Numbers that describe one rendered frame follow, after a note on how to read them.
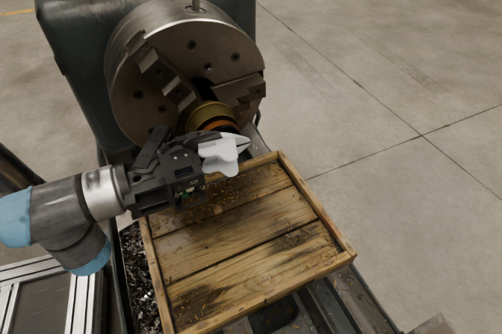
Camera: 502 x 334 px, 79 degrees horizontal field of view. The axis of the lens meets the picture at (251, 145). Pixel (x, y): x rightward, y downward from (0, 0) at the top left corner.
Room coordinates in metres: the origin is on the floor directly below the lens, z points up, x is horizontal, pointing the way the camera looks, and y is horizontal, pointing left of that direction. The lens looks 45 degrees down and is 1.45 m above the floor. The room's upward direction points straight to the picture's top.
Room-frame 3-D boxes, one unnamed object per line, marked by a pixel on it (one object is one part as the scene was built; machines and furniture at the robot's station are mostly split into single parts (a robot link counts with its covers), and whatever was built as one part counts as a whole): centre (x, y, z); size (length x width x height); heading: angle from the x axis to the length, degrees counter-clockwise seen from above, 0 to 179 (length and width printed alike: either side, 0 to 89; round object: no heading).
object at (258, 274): (0.32, 0.03, 0.89); 0.36 x 0.30 x 0.04; 115
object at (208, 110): (0.41, 0.07, 1.08); 0.09 x 0.09 x 0.09; 25
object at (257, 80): (0.51, 0.02, 1.09); 0.12 x 0.11 x 0.05; 115
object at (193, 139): (0.34, 0.09, 1.10); 0.09 x 0.02 x 0.05; 114
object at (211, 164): (0.34, 0.04, 1.07); 0.09 x 0.06 x 0.03; 113
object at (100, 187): (0.27, 0.21, 1.08); 0.08 x 0.05 x 0.08; 24
